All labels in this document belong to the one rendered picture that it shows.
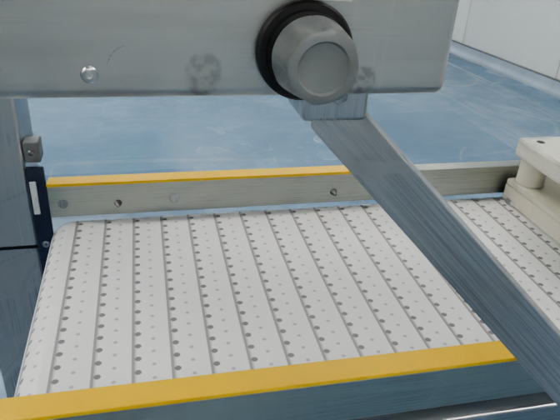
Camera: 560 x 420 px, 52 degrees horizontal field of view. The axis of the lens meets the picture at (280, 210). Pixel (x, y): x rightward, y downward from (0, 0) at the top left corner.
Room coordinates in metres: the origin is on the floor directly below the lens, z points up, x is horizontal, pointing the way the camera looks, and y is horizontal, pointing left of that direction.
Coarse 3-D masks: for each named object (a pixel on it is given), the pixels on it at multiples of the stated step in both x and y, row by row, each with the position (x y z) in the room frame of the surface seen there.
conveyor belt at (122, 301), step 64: (64, 256) 0.40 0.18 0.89; (128, 256) 0.41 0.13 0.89; (192, 256) 0.41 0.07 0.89; (256, 256) 0.42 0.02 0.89; (320, 256) 0.43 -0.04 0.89; (384, 256) 0.43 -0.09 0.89; (512, 256) 0.45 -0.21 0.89; (64, 320) 0.32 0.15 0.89; (128, 320) 0.33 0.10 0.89; (192, 320) 0.33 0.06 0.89; (256, 320) 0.33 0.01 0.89; (320, 320) 0.34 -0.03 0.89; (384, 320) 0.34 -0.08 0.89; (448, 320) 0.35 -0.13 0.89; (64, 384) 0.26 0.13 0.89
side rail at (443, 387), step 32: (352, 384) 0.24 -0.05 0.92; (384, 384) 0.25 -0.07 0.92; (416, 384) 0.25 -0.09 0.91; (448, 384) 0.26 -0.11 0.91; (480, 384) 0.26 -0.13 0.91; (512, 384) 0.27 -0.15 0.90; (96, 416) 0.21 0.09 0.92; (128, 416) 0.21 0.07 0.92; (160, 416) 0.22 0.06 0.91; (192, 416) 0.22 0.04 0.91; (224, 416) 0.22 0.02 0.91; (256, 416) 0.23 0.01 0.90; (288, 416) 0.23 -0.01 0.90; (320, 416) 0.24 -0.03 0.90; (352, 416) 0.24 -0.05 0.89
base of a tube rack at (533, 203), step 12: (552, 180) 0.56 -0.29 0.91; (504, 192) 0.56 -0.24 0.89; (516, 192) 0.54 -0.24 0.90; (528, 192) 0.53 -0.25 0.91; (540, 192) 0.53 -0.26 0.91; (552, 192) 0.53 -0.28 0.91; (516, 204) 0.54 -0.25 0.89; (528, 204) 0.52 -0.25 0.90; (540, 204) 0.51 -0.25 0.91; (552, 204) 0.51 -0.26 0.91; (528, 216) 0.52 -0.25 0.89; (540, 216) 0.50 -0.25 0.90; (552, 216) 0.49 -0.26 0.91; (552, 228) 0.48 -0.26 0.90
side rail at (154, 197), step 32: (512, 160) 0.59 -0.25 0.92; (64, 192) 0.46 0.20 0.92; (96, 192) 0.47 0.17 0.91; (128, 192) 0.47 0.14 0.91; (160, 192) 0.48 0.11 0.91; (192, 192) 0.49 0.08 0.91; (224, 192) 0.50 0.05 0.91; (256, 192) 0.50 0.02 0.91; (288, 192) 0.51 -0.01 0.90; (320, 192) 0.52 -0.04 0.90; (352, 192) 0.53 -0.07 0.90; (448, 192) 0.55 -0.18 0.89; (480, 192) 0.56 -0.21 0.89
